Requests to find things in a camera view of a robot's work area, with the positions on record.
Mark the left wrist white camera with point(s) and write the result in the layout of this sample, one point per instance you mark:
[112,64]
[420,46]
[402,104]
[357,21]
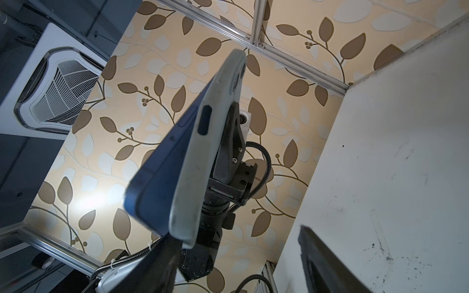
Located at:
[245,119]

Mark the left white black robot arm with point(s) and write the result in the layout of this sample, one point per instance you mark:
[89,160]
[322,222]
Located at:
[217,215]

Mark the black smartphone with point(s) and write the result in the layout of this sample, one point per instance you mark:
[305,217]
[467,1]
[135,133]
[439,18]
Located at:
[149,195]

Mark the white ceiling air conditioner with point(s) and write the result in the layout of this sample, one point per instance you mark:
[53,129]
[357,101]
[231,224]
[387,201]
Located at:
[50,91]

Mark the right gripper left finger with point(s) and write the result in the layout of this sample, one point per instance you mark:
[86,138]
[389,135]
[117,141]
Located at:
[156,272]

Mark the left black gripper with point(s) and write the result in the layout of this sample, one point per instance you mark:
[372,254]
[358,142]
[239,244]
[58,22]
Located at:
[232,181]

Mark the light blue phone case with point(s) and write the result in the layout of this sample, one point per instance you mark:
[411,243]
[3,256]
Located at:
[223,90]

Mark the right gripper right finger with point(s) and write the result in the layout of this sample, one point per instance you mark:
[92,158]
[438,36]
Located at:
[324,272]

